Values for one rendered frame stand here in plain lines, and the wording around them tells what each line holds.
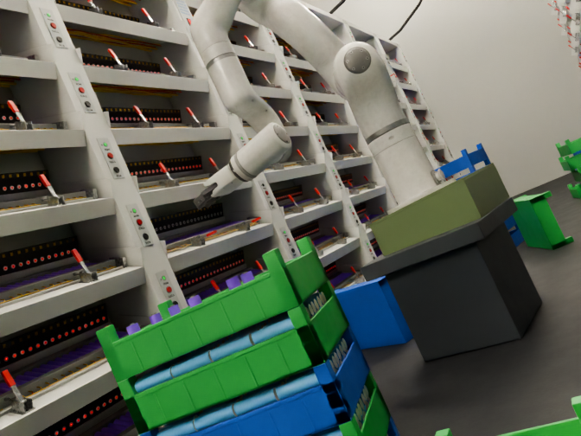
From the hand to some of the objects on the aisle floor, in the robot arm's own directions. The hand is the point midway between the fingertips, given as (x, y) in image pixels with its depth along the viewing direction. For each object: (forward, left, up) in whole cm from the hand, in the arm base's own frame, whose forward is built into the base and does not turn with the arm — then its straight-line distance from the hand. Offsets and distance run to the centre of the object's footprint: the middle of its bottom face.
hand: (205, 201), depth 156 cm
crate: (-8, -36, -63) cm, 73 cm away
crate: (-50, -110, -65) cm, 137 cm away
